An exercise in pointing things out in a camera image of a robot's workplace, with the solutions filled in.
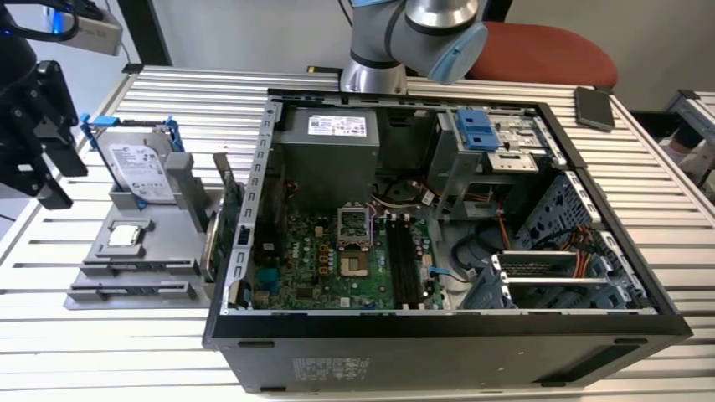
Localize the thin orange red wires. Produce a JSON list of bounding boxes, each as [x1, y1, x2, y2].
[[463, 186, 514, 255]]

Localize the metal drive cage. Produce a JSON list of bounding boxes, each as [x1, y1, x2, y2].
[[428, 106, 566, 219]]

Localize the green motherboard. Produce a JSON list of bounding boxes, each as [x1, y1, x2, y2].
[[251, 204, 448, 311]]

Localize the metal socket cover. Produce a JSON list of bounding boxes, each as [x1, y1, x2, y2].
[[336, 203, 375, 248]]

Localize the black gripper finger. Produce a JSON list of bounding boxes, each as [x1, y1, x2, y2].
[[0, 94, 75, 210], [32, 60, 90, 178]]

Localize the grey blue disk bay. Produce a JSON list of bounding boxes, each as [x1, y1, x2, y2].
[[460, 249, 653, 312]]

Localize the black cable bundle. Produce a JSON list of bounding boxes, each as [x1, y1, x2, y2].
[[451, 232, 504, 274]]

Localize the black upright post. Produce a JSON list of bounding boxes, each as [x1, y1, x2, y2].
[[123, 0, 174, 68]]

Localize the red office chair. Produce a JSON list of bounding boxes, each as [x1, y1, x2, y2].
[[466, 20, 619, 91]]

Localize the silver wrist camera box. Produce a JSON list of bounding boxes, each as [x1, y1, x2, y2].
[[55, 7, 124, 58]]

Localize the orange yellow wire bundle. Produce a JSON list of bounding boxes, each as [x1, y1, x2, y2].
[[569, 225, 603, 280]]

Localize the silver CPU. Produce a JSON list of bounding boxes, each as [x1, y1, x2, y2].
[[107, 224, 144, 247]]

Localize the blue drive cage latch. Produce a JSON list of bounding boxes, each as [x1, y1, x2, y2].
[[456, 107, 494, 151]]

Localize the power supply wire bundle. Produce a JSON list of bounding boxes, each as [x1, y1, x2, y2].
[[371, 178, 436, 210]]

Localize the aluminium frame side table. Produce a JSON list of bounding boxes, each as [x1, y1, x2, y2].
[[662, 88, 715, 139]]

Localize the grey power supply unit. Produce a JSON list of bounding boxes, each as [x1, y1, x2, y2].
[[272, 106, 382, 210]]

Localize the CPU socket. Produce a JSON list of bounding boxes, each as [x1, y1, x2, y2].
[[339, 249, 374, 280]]

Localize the thick black camera cable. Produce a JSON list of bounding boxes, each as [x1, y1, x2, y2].
[[0, 0, 114, 44]]

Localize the grey parts rack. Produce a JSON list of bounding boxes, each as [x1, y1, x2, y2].
[[64, 152, 224, 311]]

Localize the seated person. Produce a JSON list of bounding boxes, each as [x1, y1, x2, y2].
[[667, 123, 715, 188]]

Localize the black smartphone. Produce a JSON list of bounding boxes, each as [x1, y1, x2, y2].
[[574, 86, 615, 133]]

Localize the black open PC case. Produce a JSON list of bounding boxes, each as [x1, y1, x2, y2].
[[200, 86, 694, 394]]

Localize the hard disk in blue carrier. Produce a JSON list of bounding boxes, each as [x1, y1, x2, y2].
[[78, 111, 186, 206]]

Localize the green graphics card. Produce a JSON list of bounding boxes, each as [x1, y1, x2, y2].
[[203, 152, 247, 281]]

